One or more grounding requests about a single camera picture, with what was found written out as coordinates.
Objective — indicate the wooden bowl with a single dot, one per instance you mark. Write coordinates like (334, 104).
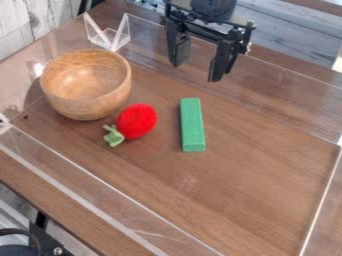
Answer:
(86, 83)

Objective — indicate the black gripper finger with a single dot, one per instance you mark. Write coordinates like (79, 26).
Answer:
(231, 45)
(178, 43)

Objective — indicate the black table clamp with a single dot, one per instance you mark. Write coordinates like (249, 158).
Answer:
(42, 244)

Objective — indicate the clear acrylic tray wall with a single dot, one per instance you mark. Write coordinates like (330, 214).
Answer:
(258, 195)

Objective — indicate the green rectangular block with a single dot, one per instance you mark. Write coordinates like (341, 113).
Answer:
(191, 125)

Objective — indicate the clear acrylic corner bracket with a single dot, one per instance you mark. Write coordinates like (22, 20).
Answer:
(109, 38)

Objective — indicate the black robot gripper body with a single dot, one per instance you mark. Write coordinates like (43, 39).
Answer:
(209, 19)

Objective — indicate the red plush strawberry toy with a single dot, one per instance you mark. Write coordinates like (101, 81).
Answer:
(134, 123)

